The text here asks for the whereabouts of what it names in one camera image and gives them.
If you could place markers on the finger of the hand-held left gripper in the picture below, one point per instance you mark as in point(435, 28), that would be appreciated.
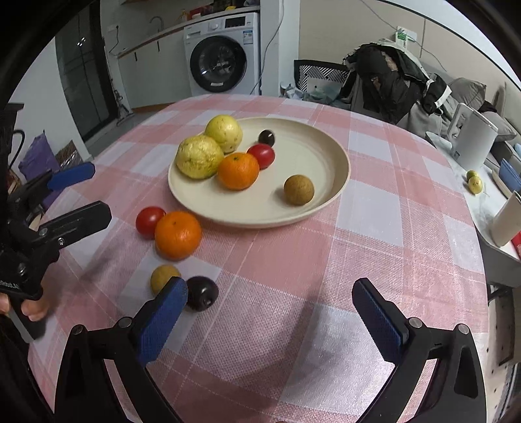
point(77, 223)
point(73, 175)

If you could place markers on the white washing machine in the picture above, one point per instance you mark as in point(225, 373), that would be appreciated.
point(219, 61)

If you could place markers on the white wall charger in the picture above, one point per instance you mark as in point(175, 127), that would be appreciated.
point(402, 36)

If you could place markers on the red cherry tomato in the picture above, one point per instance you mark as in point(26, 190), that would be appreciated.
point(262, 154)
point(147, 219)

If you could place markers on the beige cup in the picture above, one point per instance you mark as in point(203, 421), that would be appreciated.
point(506, 221)

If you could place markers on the wrinkled yellow guava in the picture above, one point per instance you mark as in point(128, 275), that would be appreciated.
point(197, 156)

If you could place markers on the white kitchen cabinet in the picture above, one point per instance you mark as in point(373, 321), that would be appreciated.
point(158, 69)

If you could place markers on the purple bag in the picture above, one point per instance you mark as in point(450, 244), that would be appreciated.
point(36, 156)

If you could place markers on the small green fruit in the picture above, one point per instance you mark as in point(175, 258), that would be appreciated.
point(472, 174)

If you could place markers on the white electric kettle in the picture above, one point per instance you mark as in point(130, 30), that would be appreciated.
point(474, 138)

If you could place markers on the pile of dark clothes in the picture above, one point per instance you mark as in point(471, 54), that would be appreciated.
point(386, 85)

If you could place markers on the white side table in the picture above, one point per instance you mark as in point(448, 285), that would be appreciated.
point(482, 203)

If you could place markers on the black patterned chair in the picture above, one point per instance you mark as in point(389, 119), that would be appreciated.
point(317, 72)

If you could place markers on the person's left hand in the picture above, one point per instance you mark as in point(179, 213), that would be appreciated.
point(34, 310)

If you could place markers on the smooth green-yellow guava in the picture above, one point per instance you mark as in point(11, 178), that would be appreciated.
point(224, 130)

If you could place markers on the dark glass door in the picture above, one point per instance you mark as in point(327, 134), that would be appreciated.
point(81, 81)

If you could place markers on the cream round plate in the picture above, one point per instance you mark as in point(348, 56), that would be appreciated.
point(309, 154)

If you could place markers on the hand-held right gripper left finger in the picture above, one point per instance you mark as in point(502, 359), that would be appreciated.
point(160, 321)

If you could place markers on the small yellow fruit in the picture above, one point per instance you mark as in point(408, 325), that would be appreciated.
point(475, 186)

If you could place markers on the kitchen faucet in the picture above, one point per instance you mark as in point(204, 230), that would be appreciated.
point(156, 17)

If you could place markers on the red packet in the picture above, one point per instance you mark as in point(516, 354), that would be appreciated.
point(517, 244)

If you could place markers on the brown patterned bag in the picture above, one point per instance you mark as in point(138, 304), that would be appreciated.
point(67, 153)

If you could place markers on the pink checked tablecloth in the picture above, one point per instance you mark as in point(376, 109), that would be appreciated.
point(366, 244)

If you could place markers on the brown longan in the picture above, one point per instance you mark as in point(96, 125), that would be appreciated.
point(163, 276)
point(298, 190)

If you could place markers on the orange mandarin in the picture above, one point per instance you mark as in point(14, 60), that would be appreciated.
point(238, 171)
point(178, 236)

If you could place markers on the dark purple plum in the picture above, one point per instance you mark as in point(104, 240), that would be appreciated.
point(266, 137)
point(203, 293)

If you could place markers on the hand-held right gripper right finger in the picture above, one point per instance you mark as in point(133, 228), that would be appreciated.
point(380, 321)

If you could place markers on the grey pillow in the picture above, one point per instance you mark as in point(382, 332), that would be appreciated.
point(468, 91)

